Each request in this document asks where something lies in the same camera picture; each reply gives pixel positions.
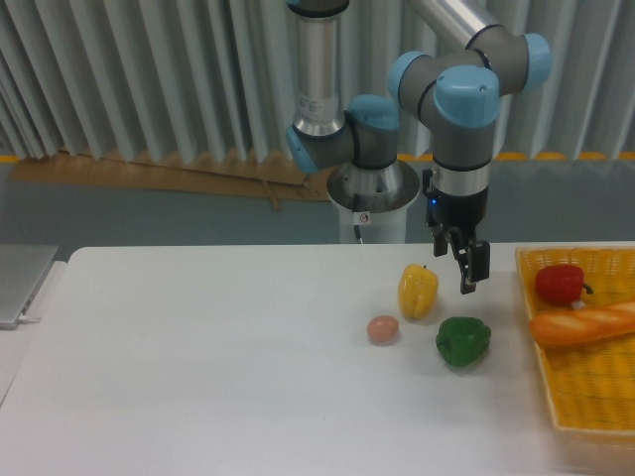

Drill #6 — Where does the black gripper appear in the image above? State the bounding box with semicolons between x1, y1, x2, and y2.
422;168;491;295

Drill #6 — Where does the green bell pepper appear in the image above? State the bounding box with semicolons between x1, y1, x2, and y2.
436;316;491;367

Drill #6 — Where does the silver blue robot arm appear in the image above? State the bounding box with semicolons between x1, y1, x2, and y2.
286;1;553;294

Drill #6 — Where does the yellow woven basket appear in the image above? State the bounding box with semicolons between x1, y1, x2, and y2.
515;245;634;438

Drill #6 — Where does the yellow bell pepper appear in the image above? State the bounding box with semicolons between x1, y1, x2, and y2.
398;264;439;320

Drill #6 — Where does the red bell pepper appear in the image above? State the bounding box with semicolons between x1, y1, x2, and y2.
535;264;594;305

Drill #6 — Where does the brown egg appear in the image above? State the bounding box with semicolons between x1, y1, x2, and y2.
366;315;400;344

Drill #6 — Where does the orange baguette bread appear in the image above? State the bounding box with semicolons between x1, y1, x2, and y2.
529;300;634;346

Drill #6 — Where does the brown cardboard sheet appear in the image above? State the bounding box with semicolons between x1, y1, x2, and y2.
2;149;328;210

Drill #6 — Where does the silver laptop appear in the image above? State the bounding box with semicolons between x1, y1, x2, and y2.
0;244;58;330

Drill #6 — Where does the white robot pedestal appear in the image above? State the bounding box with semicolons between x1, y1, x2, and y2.
330;199;415;244

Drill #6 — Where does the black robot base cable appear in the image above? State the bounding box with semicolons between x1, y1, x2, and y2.
351;193;366;245

